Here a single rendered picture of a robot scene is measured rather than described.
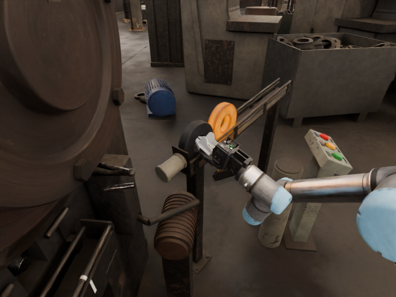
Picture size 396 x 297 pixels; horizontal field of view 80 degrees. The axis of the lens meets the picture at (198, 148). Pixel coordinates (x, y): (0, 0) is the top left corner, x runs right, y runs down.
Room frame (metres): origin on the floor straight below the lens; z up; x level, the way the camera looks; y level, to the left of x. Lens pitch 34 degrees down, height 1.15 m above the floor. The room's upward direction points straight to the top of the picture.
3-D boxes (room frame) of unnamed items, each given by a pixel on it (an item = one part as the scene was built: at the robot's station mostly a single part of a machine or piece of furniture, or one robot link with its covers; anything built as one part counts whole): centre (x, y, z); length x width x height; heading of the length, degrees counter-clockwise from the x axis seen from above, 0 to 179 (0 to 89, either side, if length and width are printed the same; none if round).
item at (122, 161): (0.47, 0.23, 0.68); 0.11 x 0.08 x 0.24; 84
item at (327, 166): (0.84, -0.56, 0.31); 0.24 x 0.16 x 0.62; 174
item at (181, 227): (0.55, 0.07, 0.27); 0.22 x 0.13 x 0.53; 174
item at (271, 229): (0.81, -0.40, 0.26); 0.12 x 0.12 x 0.52
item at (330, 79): (2.55, -1.28, 0.39); 1.03 x 0.83 x 0.77; 99
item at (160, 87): (2.51, 0.43, 0.17); 0.57 x 0.31 x 0.34; 14
